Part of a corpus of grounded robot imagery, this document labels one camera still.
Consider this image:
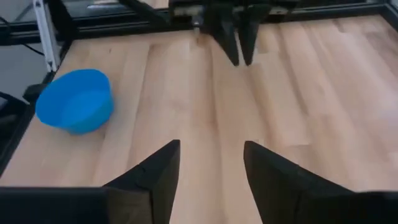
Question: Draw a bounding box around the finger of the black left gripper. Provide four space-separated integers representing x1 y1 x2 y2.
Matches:
201 4 241 67
238 4 272 67

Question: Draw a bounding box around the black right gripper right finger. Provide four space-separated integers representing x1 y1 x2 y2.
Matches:
243 141 398 224

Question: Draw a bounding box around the thin black cable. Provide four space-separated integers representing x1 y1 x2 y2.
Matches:
0 15 45 57

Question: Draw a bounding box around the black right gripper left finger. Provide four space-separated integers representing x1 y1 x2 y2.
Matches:
0 139 182 224

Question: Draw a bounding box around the white aluminium extrusion post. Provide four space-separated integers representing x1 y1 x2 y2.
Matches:
32 0 62 73

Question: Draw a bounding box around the blue bowl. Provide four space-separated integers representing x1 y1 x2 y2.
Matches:
35 68 115 136

